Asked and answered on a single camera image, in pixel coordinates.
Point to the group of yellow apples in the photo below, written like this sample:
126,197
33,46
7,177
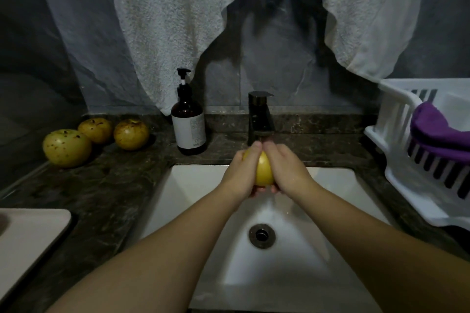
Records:
66,148

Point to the spotted yellow apple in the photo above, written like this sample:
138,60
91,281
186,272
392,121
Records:
264,170

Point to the person's right hand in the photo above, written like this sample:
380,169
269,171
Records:
290,173

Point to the person's left forearm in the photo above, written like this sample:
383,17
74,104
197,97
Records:
139,269

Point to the purple cloth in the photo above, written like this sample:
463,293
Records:
440,131

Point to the dark soap pump bottle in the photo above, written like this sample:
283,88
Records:
189,124

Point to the person's left hand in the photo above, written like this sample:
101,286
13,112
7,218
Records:
241,175

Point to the white plastic basket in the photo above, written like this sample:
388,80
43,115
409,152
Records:
391,129

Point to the beige plastic tray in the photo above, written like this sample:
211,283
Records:
26,247

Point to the black faucet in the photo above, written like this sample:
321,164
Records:
259,113

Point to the white sink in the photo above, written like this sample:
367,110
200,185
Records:
323,265

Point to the person's right forearm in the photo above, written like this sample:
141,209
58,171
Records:
396,254

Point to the white hanging towel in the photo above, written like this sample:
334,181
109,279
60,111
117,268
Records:
161,23

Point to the metal sink drain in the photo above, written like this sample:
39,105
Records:
262,236

